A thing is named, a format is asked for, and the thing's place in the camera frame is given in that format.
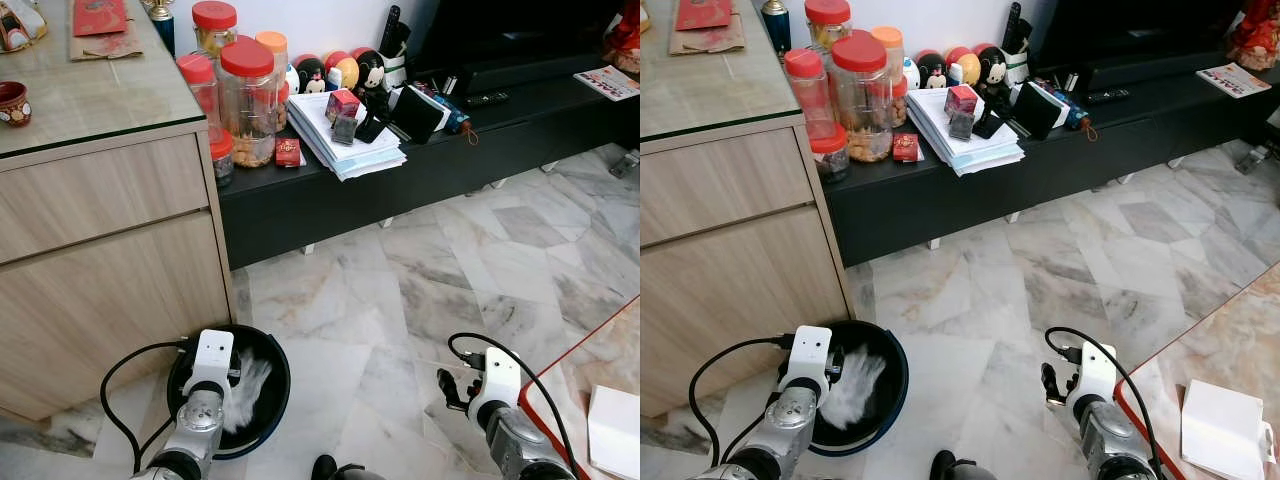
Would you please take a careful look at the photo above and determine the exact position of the white tissue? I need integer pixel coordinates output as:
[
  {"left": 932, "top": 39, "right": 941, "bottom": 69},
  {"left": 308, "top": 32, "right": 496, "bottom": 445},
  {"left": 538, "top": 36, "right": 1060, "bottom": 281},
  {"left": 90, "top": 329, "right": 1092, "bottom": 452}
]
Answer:
[
  {"left": 224, "top": 347, "right": 274, "bottom": 434},
  {"left": 822, "top": 344, "right": 888, "bottom": 432}
]

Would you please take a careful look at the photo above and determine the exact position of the round black rubbish bin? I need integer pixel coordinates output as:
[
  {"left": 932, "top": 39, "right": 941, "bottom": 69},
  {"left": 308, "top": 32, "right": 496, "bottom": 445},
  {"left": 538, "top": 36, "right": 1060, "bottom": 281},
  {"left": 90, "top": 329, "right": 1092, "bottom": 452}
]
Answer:
[
  {"left": 779, "top": 319, "right": 911, "bottom": 459},
  {"left": 166, "top": 323, "right": 293, "bottom": 462}
]

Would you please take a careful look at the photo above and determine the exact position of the black robot foot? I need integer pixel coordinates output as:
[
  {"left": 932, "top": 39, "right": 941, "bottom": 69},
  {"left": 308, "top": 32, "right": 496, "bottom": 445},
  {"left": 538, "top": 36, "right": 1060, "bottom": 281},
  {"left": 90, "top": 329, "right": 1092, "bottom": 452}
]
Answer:
[
  {"left": 927, "top": 449, "right": 1002, "bottom": 480},
  {"left": 309, "top": 454, "right": 387, "bottom": 480}
]

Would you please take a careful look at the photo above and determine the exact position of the light wood drawer cabinet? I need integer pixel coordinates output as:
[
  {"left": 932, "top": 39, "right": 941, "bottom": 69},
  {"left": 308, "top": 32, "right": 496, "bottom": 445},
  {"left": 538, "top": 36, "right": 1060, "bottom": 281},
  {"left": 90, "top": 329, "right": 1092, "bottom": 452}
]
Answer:
[
  {"left": 640, "top": 0, "right": 857, "bottom": 420},
  {"left": 0, "top": 0, "right": 239, "bottom": 422}
]

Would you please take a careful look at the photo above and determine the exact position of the marble table red edge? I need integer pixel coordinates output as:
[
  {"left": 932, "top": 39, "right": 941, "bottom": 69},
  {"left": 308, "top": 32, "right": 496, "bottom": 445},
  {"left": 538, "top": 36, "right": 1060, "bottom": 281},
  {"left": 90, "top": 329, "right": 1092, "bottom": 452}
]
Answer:
[
  {"left": 1112, "top": 261, "right": 1280, "bottom": 480},
  {"left": 516, "top": 296, "right": 641, "bottom": 480}
]

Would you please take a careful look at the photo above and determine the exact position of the white flat box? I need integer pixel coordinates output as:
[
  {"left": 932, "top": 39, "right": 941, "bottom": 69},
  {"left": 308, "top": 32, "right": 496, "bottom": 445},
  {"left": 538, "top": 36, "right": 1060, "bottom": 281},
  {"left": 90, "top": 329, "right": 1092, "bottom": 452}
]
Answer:
[
  {"left": 586, "top": 384, "right": 641, "bottom": 480},
  {"left": 1179, "top": 377, "right": 1279, "bottom": 480}
]

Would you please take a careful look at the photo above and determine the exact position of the black low TV console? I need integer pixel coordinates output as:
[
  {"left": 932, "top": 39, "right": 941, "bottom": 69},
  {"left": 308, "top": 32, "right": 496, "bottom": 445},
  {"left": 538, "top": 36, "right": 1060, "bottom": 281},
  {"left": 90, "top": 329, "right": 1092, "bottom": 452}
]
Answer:
[
  {"left": 824, "top": 60, "right": 1280, "bottom": 269},
  {"left": 217, "top": 68, "right": 641, "bottom": 272}
]

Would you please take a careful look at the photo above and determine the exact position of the small clear jar red lid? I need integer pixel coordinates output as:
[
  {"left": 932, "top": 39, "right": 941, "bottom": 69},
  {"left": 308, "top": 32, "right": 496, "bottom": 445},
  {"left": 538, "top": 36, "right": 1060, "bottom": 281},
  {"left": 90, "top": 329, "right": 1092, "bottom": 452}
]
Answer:
[
  {"left": 811, "top": 124, "right": 850, "bottom": 185},
  {"left": 207, "top": 127, "right": 237, "bottom": 189}
]

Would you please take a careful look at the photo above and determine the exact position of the white paper stack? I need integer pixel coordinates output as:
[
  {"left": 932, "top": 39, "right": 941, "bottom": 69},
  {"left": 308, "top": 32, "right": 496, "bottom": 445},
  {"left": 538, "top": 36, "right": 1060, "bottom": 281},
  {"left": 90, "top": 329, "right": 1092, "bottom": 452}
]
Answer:
[
  {"left": 904, "top": 85, "right": 1027, "bottom": 179},
  {"left": 286, "top": 89, "right": 409, "bottom": 183}
]

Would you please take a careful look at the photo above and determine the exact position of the black phone stand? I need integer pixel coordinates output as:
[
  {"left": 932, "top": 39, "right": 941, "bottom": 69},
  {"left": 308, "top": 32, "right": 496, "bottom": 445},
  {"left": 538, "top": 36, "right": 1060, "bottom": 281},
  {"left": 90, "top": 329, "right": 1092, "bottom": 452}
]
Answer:
[
  {"left": 354, "top": 90, "right": 397, "bottom": 145},
  {"left": 972, "top": 90, "right": 1014, "bottom": 142}
]

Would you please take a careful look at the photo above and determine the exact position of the large clear jar red lid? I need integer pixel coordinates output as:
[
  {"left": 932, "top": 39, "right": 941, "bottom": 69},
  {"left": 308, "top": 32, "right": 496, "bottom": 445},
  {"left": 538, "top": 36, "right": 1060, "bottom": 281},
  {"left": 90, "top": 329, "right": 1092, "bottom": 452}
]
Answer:
[
  {"left": 217, "top": 37, "right": 280, "bottom": 169},
  {"left": 829, "top": 34, "right": 892, "bottom": 165}
]

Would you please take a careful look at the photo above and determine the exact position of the red cube box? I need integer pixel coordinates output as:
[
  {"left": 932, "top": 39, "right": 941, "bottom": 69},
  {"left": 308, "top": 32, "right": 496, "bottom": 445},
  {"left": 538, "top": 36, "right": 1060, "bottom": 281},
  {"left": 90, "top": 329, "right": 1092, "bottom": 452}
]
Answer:
[
  {"left": 944, "top": 84, "right": 981, "bottom": 120},
  {"left": 326, "top": 88, "right": 363, "bottom": 125}
]

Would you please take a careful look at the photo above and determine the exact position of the black mouse figurine red bow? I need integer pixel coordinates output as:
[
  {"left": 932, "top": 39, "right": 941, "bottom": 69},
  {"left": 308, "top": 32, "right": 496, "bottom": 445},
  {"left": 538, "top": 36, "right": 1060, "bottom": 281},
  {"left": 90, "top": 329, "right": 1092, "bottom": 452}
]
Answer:
[
  {"left": 294, "top": 56, "right": 329, "bottom": 97},
  {"left": 916, "top": 52, "right": 950, "bottom": 92}
]

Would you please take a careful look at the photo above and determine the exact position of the yellow and red egg figurine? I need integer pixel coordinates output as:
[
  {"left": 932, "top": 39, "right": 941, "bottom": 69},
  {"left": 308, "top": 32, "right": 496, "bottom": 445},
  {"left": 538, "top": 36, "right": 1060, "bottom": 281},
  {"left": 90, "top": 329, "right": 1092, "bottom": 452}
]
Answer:
[
  {"left": 324, "top": 49, "right": 360, "bottom": 92},
  {"left": 944, "top": 44, "right": 984, "bottom": 90}
]

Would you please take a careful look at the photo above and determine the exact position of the clear jar orange lid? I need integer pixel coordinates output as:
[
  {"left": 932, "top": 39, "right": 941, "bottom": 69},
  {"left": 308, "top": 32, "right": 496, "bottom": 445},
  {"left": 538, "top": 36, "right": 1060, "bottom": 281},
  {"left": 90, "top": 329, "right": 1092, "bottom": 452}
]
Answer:
[
  {"left": 254, "top": 30, "right": 292, "bottom": 83},
  {"left": 869, "top": 25, "right": 907, "bottom": 81}
]

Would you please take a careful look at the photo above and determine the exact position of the red and white booklet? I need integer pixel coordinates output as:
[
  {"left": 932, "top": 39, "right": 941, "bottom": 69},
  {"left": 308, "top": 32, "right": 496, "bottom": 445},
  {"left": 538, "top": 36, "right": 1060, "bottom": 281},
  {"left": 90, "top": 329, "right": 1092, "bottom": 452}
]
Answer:
[
  {"left": 573, "top": 65, "right": 641, "bottom": 103},
  {"left": 1195, "top": 61, "right": 1260, "bottom": 100}
]

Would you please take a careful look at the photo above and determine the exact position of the black television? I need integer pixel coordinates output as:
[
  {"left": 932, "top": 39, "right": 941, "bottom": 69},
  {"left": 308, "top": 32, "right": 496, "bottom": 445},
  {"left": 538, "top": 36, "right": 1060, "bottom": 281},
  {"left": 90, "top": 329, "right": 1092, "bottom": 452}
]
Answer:
[
  {"left": 1028, "top": 0, "right": 1247, "bottom": 92},
  {"left": 404, "top": 0, "right": 641, "bottom": 97}
]

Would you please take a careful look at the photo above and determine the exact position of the small brown patterned cup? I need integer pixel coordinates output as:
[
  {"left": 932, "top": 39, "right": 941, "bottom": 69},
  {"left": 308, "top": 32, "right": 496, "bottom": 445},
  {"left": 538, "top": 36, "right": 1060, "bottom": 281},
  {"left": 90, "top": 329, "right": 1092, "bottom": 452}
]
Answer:
[{"left": 0, "top": 81, "right": 33, "bottom": 129}]

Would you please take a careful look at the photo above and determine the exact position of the blue and gold trophy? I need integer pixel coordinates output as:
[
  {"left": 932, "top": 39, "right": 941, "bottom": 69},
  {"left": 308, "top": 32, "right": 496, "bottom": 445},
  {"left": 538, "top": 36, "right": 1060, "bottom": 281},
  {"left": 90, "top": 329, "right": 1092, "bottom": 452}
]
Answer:
[
  {"left": 142, "top": 0, "right": 177, "bottom": 57},
  {"left": 759, "top": 0, "right": 794, "bottom": 57}
]

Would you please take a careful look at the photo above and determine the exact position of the brown paper envelope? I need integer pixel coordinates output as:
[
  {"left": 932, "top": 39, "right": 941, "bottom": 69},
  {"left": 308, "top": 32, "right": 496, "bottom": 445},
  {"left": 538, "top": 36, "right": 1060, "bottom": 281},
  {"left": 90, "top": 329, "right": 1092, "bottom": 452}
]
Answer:
[
  {"left": 667, "top": 12, "right": 747, "bottom": 57},
  {"left": 69, "top": 20, "right": 145, "bottom": 62}
]

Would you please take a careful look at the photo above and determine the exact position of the red envelope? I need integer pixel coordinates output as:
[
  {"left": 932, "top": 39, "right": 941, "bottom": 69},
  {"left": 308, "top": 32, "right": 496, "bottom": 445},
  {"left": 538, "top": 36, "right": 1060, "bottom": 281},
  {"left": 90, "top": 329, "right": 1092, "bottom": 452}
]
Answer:
[
  {"left": 71, "top": 0, "right": 130, "bottom": 39},
  {"left": 674, "top": 0, "right": 735, "bottom": 32}
]

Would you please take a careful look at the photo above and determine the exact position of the red festive decoration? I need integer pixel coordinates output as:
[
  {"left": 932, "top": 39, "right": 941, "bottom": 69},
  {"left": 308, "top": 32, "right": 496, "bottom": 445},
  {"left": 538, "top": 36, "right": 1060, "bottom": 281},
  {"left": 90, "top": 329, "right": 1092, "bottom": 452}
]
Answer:
[
  {"left": 1227, "top": 0, "right": 1280, "bottom": 72},
  {"left": 602, "top": 0, "right": 641, "bottom": 77}
]

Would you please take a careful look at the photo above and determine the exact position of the colourful decorative ornament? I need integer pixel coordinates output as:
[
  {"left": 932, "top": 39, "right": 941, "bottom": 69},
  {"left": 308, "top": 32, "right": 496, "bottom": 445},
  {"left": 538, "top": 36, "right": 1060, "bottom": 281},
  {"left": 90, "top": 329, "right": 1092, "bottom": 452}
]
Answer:
[{"left": 0, "top": 0, "right": 49, "bottom": 54}]

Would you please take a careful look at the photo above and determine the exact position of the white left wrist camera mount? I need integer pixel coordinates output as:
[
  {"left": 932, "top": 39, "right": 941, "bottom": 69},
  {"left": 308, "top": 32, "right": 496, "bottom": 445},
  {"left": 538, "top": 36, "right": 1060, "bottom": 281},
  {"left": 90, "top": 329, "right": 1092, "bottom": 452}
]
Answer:
[
  {"left": 187, "top": 329, "right": 237, "bottom": 400},
  {"left": 784, "top": 325, "right": 834, "bottom": 397}
]

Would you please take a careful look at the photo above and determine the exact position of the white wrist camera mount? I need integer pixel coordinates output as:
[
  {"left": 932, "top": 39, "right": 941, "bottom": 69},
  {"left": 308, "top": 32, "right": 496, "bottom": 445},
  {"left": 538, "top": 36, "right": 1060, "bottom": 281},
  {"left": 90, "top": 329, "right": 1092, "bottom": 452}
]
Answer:
[
  {"left": 1064, "top": 341, "right": 1119, "bottom": 422},
  {"left": 187, "top": 329, "right": 237, "bottom": 400},
  {"left": 784, "top": 325, "right": 834, "bottom": 397},
  {"left": 467, "top": 346, "right": 523, "bottom": 427}
]

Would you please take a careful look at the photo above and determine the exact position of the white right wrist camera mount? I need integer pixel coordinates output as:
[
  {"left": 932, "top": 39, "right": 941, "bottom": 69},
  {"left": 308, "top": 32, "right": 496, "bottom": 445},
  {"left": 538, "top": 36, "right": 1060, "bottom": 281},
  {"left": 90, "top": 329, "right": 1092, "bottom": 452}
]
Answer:
[
  {"left": 467, "top": 346, "right": 523, "bottom": 427},
  {"left": 1064, "top": 341, "right": 1119, "bottom": 422}
]

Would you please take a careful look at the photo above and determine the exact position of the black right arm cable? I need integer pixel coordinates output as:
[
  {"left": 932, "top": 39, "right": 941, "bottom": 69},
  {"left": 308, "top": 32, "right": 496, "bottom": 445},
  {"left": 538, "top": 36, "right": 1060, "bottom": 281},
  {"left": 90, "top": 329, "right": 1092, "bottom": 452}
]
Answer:
[
  {"left": 1044, "top": 326, "right": 1167, "bottom": 472},
  {"left": 446, "top": 331, "right": 580, "bottom": 472}
]

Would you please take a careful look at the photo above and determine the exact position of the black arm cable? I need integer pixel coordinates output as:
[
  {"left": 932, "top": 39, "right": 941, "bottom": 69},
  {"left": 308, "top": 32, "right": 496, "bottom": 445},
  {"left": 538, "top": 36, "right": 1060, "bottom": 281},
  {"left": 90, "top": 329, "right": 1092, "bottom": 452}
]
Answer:
[
  {"left": 446, "top": 331, "right": 580, "bottom": 472},
  {"left": 687, "top": 334, "right": 797, "bottom": 472},
  {"left": 1044, "top": 326, "right": 1167, "bottom": 472},
  {"left": 99, "top": 339, "right": 197, "bottom": 477}
]

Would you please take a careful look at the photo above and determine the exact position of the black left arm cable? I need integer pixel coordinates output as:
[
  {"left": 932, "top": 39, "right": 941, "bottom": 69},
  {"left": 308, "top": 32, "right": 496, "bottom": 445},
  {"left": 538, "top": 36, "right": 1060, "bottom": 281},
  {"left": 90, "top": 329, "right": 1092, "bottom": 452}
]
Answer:
[
  {"left": 99, "top": 339, "right": 197, "bottom": 477},
  {"left": 687, "top": 334, "right": 797, "bottom": 472}
]

